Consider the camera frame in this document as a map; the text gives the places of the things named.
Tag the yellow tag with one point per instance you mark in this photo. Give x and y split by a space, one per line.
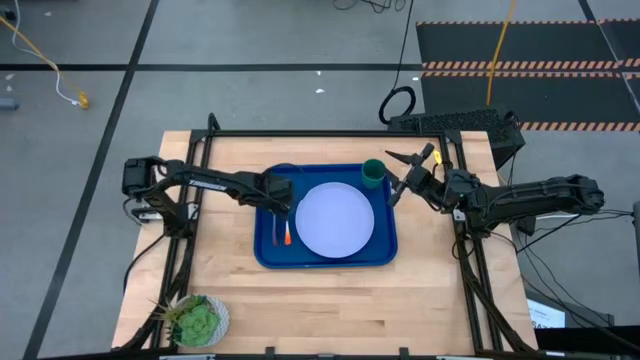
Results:
437 156

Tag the black metal table frame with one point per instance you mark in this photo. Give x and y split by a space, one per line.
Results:
320 133

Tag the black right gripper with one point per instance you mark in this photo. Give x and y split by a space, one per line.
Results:
426 182

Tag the pale lavender round plate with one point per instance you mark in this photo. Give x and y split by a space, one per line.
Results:
335 220

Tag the blue plastic tray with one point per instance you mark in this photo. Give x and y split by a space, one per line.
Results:
325 262

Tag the green plastic cup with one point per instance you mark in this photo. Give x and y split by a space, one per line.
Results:
373 174

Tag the black hazard-striped floor mat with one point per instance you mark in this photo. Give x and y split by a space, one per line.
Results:
460 45

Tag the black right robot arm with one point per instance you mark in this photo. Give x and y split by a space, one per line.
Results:
540 197

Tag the white paper sign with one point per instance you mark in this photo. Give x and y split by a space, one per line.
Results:
547 315

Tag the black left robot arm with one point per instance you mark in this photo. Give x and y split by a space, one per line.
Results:
210 181

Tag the green succulent in white pot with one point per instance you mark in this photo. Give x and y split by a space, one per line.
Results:
196 322

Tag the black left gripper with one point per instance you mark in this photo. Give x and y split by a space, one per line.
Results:
279 194

